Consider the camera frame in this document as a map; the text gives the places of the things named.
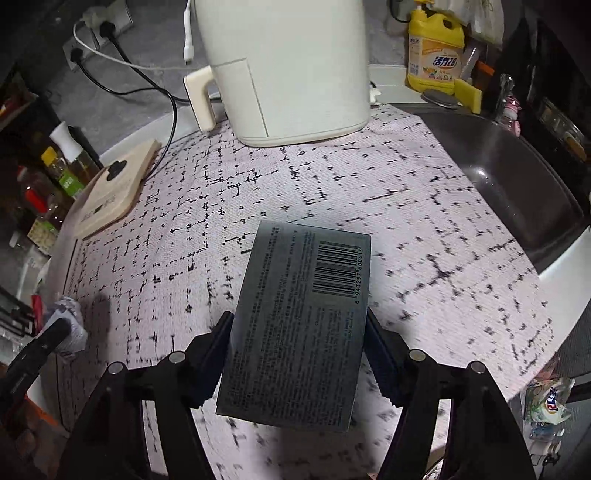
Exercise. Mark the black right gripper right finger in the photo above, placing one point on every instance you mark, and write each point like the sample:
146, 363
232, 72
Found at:
387, 353

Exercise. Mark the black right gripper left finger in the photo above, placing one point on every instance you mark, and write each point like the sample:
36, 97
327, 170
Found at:
206, 357

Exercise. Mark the white red wrapper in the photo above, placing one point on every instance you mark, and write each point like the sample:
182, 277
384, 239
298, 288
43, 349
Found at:
63, 331

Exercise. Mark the grey barcode cardboard box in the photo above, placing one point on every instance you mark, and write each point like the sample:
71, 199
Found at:
295, 346

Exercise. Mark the cream kitchen scale board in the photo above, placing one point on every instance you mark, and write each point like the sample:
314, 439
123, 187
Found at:
115, 189

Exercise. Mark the steel kitchen sink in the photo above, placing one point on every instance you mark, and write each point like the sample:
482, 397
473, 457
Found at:
519, 185

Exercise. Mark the red-capped sauce bottle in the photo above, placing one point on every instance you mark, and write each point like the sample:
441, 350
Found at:
42, 196

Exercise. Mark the yellow-capped green-label bottle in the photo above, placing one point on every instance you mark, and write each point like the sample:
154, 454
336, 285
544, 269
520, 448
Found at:
58, 168

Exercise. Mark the white-capped oil bottle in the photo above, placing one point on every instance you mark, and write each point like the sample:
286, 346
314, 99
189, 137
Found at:
79, 161

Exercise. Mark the sink drain plug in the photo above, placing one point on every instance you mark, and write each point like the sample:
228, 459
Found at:
440, 99

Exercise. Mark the yellow sponge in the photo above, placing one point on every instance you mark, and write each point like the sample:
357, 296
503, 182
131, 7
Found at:
468, 95

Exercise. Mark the small pink bottle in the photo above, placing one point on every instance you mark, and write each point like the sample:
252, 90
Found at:
509, 107

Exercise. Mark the cream air fryer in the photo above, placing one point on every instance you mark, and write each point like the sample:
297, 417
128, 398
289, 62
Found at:
288, 72

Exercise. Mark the yellow dish soap bottle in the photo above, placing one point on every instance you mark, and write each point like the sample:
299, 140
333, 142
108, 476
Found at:
435, 47

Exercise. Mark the white wall power socket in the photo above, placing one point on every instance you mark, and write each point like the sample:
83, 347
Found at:
88, 30

